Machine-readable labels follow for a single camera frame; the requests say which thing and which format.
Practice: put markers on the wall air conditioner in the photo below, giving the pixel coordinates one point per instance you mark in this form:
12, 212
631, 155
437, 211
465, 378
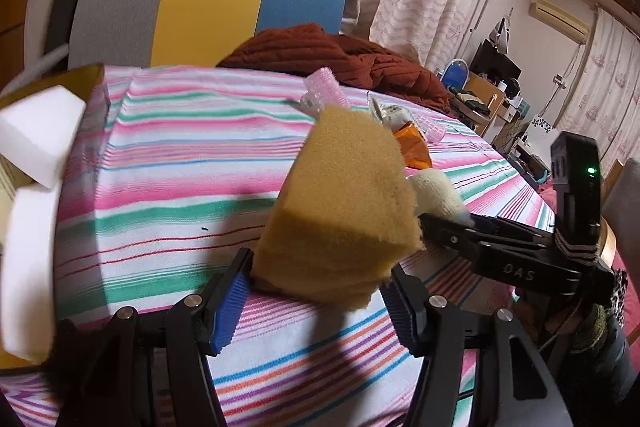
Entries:
560, 20

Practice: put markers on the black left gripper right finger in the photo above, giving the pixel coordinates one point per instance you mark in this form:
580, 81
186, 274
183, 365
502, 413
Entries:
512, 384

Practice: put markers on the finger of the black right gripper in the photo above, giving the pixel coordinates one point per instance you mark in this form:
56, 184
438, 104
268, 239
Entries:
475, 242
509, 229

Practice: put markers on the gold tray box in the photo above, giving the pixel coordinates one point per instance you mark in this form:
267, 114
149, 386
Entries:
81, 82

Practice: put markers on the striped tablecloth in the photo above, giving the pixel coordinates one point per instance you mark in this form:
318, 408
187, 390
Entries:
172, 172

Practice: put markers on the wooden side desk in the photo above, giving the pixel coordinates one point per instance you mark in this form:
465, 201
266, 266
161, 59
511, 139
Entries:
490, 107

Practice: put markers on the yellow sponge block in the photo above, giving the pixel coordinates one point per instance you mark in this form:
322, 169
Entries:
345, 215

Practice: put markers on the dark red quilted jacket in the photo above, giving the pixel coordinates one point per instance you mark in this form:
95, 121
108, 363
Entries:
303, 49

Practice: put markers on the orange white snack bag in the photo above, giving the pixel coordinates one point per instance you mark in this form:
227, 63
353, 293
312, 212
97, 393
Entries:
399, 121

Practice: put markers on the blue folding chair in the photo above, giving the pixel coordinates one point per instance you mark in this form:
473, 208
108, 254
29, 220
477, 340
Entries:
455, 75

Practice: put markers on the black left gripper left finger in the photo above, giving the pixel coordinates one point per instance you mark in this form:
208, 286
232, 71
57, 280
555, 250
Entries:
105, 377

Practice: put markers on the white foam block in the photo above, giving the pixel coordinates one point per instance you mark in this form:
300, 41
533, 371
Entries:
37, 133
27, 296

